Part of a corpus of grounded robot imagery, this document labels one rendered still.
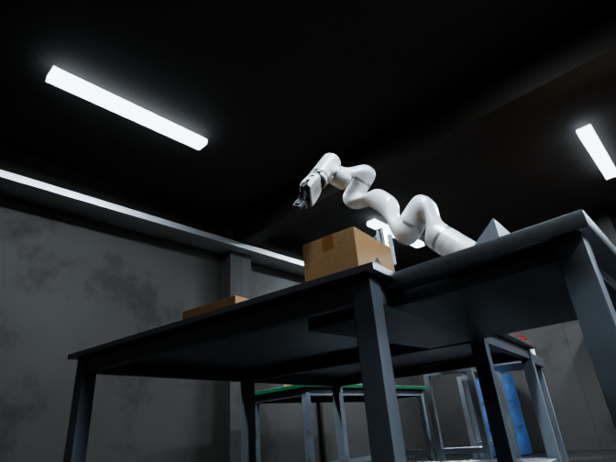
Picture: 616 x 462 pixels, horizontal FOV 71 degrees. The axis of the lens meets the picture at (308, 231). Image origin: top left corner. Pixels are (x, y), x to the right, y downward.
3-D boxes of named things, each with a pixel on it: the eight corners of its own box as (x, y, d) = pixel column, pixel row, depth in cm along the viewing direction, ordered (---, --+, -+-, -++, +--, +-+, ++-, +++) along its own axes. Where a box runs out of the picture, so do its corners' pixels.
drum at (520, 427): (542, 452, 544) (520, 373, 585) (521, 456, 504) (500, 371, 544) (493, 453, 585) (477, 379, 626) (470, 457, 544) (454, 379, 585)
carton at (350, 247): (350, 323, 182) (343, 263, 193) (401, 311, 169) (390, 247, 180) (306, 312, 159) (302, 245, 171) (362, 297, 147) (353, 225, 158)
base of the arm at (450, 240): (481, 284, 176) (445, 260, 189) (504, 244, 170) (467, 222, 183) (456, 283, 163) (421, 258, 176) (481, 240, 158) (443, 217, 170)
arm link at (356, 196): (423, 213, 183) (401, 246, 185) (435, 221, 191) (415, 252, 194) (350, 170, 218) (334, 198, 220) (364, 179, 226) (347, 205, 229)
